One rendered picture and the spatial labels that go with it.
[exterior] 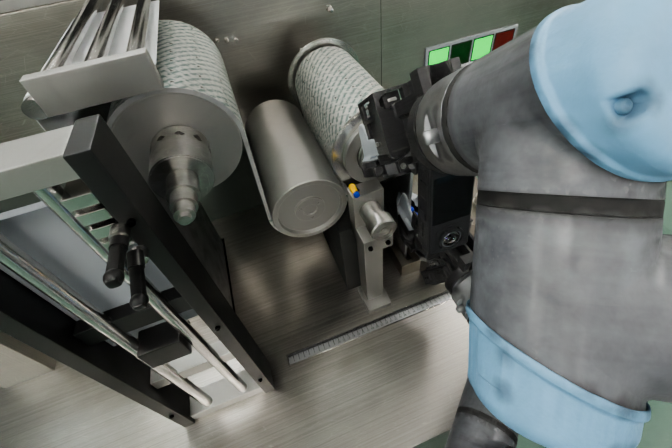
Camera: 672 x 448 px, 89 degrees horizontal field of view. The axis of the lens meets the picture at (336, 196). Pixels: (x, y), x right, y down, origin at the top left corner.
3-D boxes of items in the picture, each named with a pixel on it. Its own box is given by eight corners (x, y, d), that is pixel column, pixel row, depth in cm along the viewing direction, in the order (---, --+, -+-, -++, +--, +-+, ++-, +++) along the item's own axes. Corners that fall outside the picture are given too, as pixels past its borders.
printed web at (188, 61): (233, 328, 69) (70, 109, 33) (220, 242, 85) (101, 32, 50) (406, 263, 76) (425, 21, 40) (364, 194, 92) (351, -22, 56)
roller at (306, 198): (281, 246, 56) (263, 195, 48) (254, 157, 74) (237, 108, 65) (349, 223, 58) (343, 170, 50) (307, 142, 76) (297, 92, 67)
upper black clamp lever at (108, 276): (108, 294, 24) (96, 283, 23) (116, 243, 28) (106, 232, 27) (128, 287, 25) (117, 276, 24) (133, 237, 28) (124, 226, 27)
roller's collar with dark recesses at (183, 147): (165, 210, 38) (135, 166, 33) (165, 177, 42) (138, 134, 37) (223, 192, 39) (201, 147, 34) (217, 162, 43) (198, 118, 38)
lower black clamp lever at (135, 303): (135, 314, 27) (126, 310, 26) (130, 257, 29) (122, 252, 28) (153, 307, 27) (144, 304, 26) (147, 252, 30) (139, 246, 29)
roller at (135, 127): (148, 208, 44) (79, 113, 34) (153, 113, 61) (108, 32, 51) (255, 175, 46) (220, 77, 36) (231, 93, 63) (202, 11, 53)
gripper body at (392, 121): (417, 88, 38) (484, 48, 26) (437, 162, 39) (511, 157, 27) (353, 106, 37) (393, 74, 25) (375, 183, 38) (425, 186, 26)
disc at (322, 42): (294, 119, 71) (281, 47, 60) (293, 118, 71) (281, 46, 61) (360, 103, 74) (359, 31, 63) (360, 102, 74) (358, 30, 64)
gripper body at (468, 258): (452, 193, 54) (503, 251, 46) (445, 228, 60) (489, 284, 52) (408, 208, 53) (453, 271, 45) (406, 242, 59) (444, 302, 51)
